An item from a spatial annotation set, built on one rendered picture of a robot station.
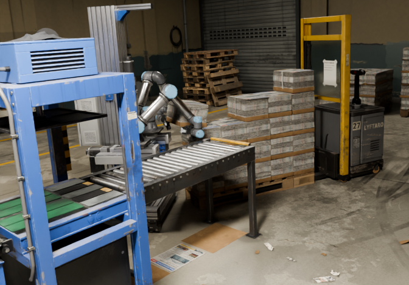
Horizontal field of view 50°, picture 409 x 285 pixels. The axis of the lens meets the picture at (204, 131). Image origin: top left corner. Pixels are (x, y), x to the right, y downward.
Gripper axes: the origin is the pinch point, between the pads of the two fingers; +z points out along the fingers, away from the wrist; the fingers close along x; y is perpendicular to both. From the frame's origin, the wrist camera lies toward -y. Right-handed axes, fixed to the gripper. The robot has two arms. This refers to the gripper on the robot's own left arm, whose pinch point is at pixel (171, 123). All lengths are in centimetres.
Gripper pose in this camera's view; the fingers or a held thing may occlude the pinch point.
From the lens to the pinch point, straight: 461.1
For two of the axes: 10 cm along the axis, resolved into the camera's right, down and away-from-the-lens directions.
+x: 8.6, -3.4, 3.9
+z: 4.7, 1.7, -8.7
